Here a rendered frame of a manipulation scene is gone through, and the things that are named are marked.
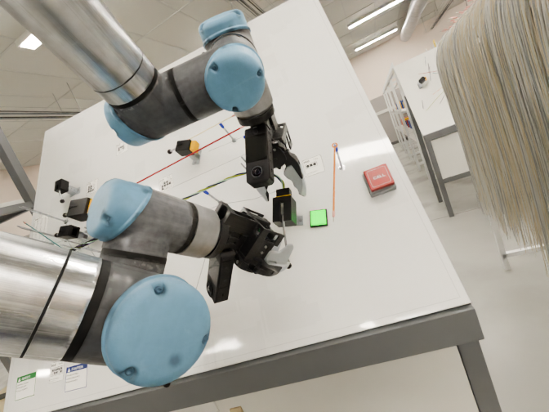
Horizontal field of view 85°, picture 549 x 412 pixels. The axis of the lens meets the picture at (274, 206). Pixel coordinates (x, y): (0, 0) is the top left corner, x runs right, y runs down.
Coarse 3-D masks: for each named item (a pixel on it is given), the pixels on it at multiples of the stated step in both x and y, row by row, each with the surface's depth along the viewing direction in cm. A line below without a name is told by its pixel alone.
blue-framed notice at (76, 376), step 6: (72, 366) 78; (78, 366) 77; (84, 366) 76; (66, 372) 78; (72, 372) 77; (78, 372) 76; (84, 372) 76; (66, 378) 77; (72, 378) 76; (78, 378) 76; (84, 378) 75; (66, 384) 76; (72, 384) 76; (78, 384) 75; (84, 384) 74; (66, 390) 76; (72, 390) 75
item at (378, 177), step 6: (372, 168) 65; (378, 168) 64; (384, 168) 64; (366, 174) 65; (372, 174) 64; (378, 174) 64; (384, 174) 63; (390, 174) 63; (372, 180) 64; (378, 180) 63; (384, 180) 63; (390, 180) 62; (372, 186) 63; (378, 186) 63; (384, 186) 63
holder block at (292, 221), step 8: (280, 200) 63; (288, 200) 63; (280, 208) 63; (288, 208) 62; (296, 208) 66; (272, 216) 63; (280, 216) 63; (288, 216) 61; (296, 216) 65; (280, 224) 64; (288, 224) 64; (296, 224) 64
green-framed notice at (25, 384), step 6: (36, 372) 81; (18, 378) 82; (24, 378) 82; (30, 378) 81; (18, 384) 82; (24, 384) 81; (30, 384) 80; (18, 390) 81; (24, 390) 80; (30, 390) 80; (18, 396) 80; (24, 396) 80; (30, 396) 79
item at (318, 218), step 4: (312, 212) 69; (316, 212) 68; (320, 212) 68; (324, 212) 68; (312, 216) 68; (316, 216) 68; (320, 216) 68; (324, 216) 67; (312, 220) 68; (316, 220) 68; (320, 220) 67; (324, 220) 67; (312, 224) 68; (316, 224) 67; (320, 224) 67; (324, 224) 67
